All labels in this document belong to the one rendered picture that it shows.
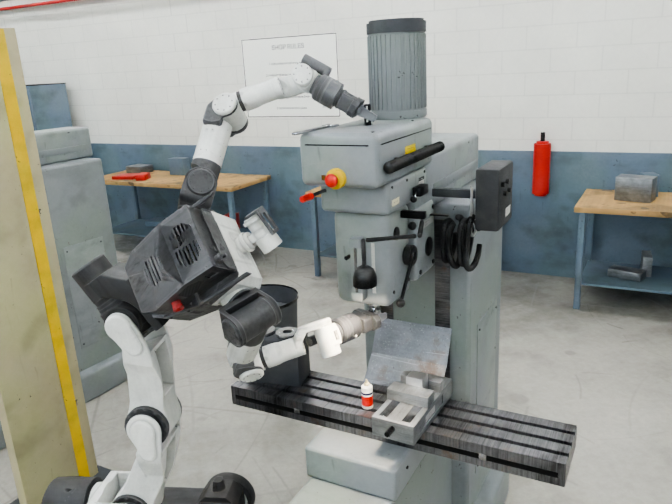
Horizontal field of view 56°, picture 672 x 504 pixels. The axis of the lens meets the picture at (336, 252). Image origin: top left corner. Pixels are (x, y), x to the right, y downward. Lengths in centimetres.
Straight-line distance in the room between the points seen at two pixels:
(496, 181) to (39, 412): 240
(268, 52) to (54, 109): 322
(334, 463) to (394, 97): 124
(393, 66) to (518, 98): 409
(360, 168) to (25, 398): 213
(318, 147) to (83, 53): 744
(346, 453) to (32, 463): 178
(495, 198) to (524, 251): 429
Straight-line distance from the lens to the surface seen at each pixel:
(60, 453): 359
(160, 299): 178
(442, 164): 238
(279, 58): 716
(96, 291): 199
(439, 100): 638
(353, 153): 182
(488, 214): 216
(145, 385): 208
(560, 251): 635
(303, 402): 236
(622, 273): 574
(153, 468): 221
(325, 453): 224
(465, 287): 244
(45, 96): 907
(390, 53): 215
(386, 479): 217
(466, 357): 256
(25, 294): 324
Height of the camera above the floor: 209
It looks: 17 degrees down
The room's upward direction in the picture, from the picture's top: 3 degrees counter-clockwise
